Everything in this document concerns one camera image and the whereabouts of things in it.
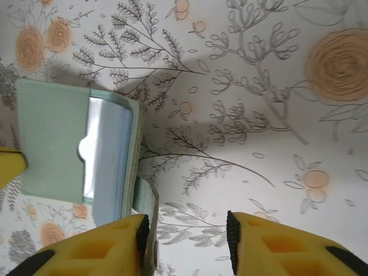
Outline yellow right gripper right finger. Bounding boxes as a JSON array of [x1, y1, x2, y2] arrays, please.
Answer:
[[226, 210, 368, 276]]

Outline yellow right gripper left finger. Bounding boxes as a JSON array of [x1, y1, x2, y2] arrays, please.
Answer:
[[7, 214, 151, 276]]

